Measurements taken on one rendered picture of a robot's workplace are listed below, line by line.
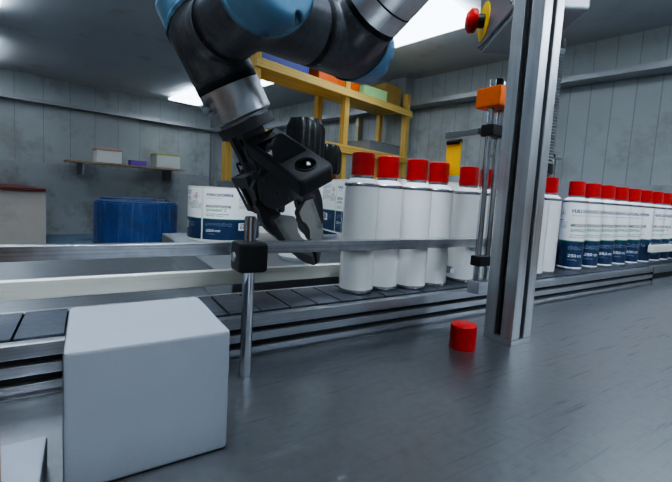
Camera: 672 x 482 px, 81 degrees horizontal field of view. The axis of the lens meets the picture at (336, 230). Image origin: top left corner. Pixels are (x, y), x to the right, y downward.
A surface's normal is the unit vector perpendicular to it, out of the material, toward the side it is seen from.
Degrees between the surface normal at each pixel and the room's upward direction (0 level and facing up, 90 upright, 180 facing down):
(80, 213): 90
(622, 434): 0
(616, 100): 90
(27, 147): 90
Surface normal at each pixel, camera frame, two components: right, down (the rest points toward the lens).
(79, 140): 0.68, 0.11
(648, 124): -0.73, 0.02
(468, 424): 0.06, -0.99
